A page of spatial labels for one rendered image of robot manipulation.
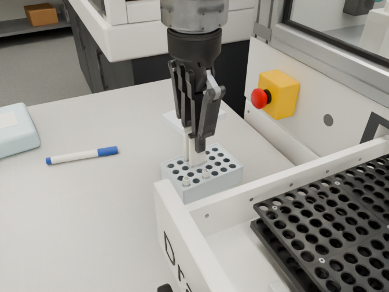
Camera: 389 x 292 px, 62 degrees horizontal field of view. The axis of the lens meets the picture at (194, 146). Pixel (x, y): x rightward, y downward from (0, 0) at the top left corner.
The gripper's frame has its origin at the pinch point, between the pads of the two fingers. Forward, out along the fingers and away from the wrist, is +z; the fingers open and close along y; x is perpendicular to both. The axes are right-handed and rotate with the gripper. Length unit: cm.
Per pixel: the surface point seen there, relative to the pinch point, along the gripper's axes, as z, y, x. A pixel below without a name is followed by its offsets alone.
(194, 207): -5.7, 16.7, -9.8
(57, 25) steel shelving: 69, -338, 30
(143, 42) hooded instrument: -1, -50, 12
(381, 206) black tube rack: -6.2, 27.6, 8.0
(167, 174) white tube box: 4.7, -0.6, -5.3
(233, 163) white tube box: 4.2, 3.3, 6.3
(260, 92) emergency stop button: -5.5, -1.6, 15.0
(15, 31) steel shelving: 69, -338, -11
